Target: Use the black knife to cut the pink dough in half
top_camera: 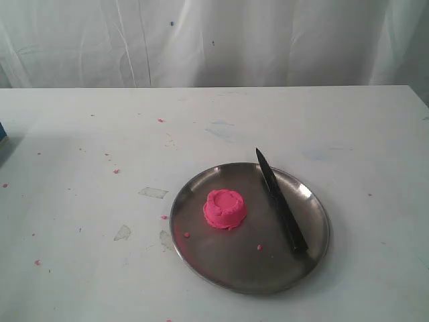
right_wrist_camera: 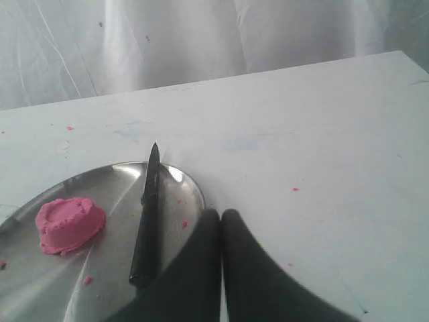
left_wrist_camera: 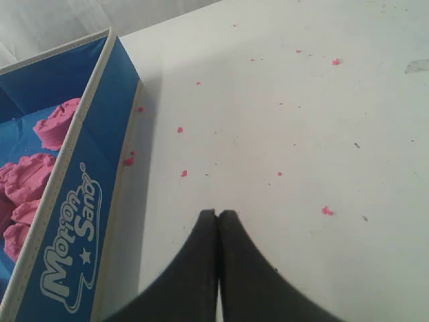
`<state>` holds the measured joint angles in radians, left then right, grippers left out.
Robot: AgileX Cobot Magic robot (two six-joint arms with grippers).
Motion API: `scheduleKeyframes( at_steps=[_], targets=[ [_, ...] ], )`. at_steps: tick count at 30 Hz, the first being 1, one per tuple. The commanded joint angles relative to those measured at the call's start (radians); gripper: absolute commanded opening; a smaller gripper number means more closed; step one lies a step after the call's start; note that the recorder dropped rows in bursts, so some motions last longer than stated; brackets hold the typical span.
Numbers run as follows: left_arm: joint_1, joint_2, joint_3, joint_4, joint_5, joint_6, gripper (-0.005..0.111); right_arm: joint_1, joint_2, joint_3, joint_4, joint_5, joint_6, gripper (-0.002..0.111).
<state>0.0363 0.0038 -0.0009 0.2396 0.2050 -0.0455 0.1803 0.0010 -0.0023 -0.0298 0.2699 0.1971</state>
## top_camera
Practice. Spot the pink dough lump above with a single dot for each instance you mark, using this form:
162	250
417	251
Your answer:
224	209

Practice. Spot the blue box at edge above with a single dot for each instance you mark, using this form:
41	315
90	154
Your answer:
3	134

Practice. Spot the black knife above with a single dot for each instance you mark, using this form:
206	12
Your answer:
293	233

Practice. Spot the round steel plate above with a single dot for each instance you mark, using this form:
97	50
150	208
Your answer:
229	258

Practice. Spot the white backdrop curtain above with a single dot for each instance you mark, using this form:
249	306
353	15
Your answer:
213	43

